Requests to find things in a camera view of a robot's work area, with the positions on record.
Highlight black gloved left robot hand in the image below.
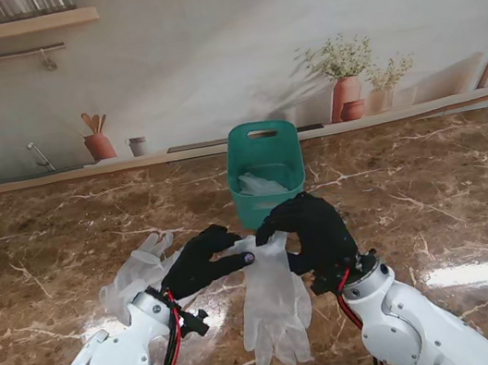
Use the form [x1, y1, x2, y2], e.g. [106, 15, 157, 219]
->
[153, 218, 261, 302]

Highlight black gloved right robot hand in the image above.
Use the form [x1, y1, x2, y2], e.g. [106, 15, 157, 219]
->
[249, 184, 364, 292]

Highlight green plastic basket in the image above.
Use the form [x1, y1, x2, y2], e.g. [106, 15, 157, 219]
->
[219, 115, 315, 234]

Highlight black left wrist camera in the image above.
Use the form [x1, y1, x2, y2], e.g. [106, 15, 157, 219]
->
[180, 309, 213, 340]

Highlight red black right arm cables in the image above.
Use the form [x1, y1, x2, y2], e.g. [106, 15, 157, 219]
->
[331, 263, 391, 365]

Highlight red black arm cables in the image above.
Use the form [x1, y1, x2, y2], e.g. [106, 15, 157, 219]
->
[113, 289, 191, 365]
[331, 263, 391, 365]

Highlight red black left arm cables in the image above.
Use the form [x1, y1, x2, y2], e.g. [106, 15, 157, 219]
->
[113, 289, 191, 365]

